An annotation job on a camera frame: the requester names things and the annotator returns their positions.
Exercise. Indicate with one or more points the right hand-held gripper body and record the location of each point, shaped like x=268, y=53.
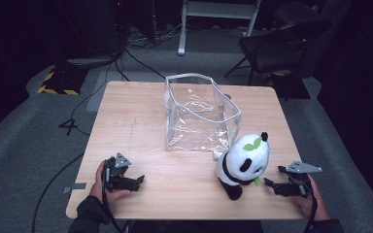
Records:
x=301, y=167

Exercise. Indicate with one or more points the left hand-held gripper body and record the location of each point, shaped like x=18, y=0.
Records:
x=121, y=160

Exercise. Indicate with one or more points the panda plush toy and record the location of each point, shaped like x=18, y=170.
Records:
x=246, y=158

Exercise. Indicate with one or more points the clear plastic bag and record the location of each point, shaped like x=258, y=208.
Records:
x=194, y=129

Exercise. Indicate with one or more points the person's left hand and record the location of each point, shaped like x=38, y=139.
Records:
x=97, y=189

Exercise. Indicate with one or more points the person's right hand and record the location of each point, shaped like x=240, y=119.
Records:
x=317, y=204

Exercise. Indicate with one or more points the grey tape piece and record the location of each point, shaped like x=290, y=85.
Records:
x=74, y=187

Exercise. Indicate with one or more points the black tape floor mark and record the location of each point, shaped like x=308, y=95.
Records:
x=68, y=124

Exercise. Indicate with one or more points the black stand base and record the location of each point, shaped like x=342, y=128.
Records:
x=293, y=87

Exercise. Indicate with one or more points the small dark round object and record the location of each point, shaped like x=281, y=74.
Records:
x=228, y=96

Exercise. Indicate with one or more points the black yellow striped base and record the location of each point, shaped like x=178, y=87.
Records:
x=63, y=82

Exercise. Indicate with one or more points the grey round stand base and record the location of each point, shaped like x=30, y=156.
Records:
x=90, y=60

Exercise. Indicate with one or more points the black chair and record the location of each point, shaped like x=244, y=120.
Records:
x=272, y=48

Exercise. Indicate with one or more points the white metal stand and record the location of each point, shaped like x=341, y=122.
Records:
x=183, y=32

